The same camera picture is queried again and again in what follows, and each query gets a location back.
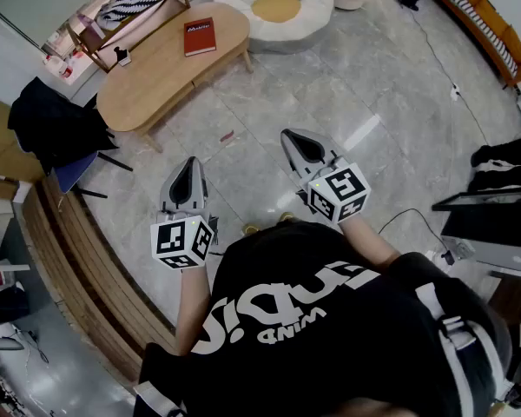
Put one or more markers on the wooden coffee table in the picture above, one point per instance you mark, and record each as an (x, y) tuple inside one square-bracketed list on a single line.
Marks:
[(165, 81)]

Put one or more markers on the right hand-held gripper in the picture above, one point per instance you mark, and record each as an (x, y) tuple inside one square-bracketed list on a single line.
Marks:
[(338, 193)]

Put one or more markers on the person's yellow shoe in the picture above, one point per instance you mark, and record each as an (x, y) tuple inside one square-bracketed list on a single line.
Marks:
[(251, 228), (286, 216)]

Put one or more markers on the black jacket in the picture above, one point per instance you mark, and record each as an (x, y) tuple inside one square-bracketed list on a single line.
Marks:
[(52, 120)]

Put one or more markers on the red book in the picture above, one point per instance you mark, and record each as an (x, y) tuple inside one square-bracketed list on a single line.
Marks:
[(199, 37)]

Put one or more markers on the white flower-shaped cushion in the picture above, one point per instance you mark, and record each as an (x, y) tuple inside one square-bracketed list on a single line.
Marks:
[(312, 11)]

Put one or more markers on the person's black printed shirt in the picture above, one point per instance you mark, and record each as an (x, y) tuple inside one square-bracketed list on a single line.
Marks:
[(308, 319)]

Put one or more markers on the blue chair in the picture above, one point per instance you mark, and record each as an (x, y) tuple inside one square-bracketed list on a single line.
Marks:
[(74, 172)]

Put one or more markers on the orange sofa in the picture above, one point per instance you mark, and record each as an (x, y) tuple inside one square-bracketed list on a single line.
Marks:
[(495, 20)]

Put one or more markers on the small black white device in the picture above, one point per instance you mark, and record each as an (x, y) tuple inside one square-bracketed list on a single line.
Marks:
[(122, 57)]

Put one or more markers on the red paper scrap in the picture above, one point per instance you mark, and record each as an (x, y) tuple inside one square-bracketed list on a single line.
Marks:
[(227, 136)]

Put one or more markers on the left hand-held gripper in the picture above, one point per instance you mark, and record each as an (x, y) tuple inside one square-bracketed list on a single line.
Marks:
[(173, 241)]

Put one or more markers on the curved wooden platform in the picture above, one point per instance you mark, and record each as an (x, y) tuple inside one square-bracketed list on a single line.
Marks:
[(91, 276)]

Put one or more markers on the person's left forearm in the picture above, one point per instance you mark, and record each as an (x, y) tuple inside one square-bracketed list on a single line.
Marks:
[(193, 306)]

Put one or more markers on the white power strip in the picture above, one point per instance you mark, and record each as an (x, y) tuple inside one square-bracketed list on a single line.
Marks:
[(454, 92)]

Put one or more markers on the person's right forearm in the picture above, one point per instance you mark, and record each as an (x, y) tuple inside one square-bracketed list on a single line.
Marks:
[(369, 243)]

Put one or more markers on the black monitor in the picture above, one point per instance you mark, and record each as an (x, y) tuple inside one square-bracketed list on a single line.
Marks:
[(490, 224)]

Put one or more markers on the cardboard box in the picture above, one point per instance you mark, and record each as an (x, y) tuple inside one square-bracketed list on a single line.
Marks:
[(0, 146)]

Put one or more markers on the dark wooden rack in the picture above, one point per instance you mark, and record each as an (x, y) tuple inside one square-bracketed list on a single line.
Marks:
[(91, 48)]

